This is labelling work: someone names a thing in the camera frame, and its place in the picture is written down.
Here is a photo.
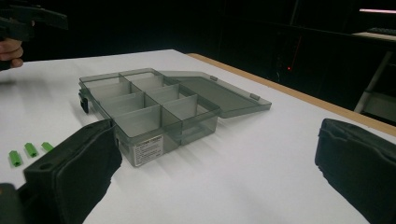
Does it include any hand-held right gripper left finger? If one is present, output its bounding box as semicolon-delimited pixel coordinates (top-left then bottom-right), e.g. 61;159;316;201
23;119;123;224

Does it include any dark keyboard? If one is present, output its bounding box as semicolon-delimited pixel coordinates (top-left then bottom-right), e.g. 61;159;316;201
366;26;396;37

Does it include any grey transparent compartment box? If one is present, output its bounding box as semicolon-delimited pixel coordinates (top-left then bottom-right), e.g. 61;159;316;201
78;67;273;168

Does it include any white metal stand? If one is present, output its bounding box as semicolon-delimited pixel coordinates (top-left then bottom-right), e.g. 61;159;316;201
354;50;396;123

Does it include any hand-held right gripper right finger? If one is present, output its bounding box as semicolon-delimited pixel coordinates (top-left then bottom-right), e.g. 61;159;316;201
314;118;396;224

